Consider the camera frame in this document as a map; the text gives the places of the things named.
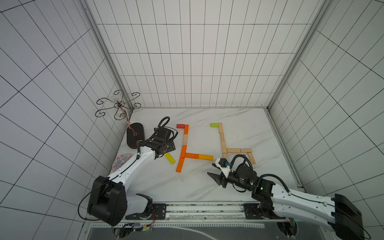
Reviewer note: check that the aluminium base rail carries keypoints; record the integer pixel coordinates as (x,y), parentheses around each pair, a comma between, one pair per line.
(195,212)

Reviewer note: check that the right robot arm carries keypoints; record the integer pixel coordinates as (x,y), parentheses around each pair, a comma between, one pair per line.
(277,201)

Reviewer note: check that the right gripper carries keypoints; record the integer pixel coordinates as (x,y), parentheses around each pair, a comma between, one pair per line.
(225,177)

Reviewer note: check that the orange block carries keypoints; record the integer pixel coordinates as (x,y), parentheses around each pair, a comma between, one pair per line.
(192,156)
(186,130)
(180,165)
(183,152)

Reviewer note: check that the patterned round plate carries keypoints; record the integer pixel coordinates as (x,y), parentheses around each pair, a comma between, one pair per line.
(120,161)

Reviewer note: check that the natural wood block small diagonal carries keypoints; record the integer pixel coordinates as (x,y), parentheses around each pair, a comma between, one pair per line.
(246,150)

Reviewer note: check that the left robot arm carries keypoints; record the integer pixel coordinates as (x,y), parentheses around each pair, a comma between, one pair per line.
(108,200)

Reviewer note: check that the yellow block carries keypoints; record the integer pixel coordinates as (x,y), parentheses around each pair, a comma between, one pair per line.
(206,157)

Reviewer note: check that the yellow-green block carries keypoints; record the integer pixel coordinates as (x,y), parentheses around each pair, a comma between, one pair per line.
(170,158)

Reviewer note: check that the black wire ornament stand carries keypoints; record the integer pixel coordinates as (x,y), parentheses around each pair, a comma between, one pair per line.
(123,111)

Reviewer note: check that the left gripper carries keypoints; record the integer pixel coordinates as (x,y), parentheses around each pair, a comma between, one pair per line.
(170,146)

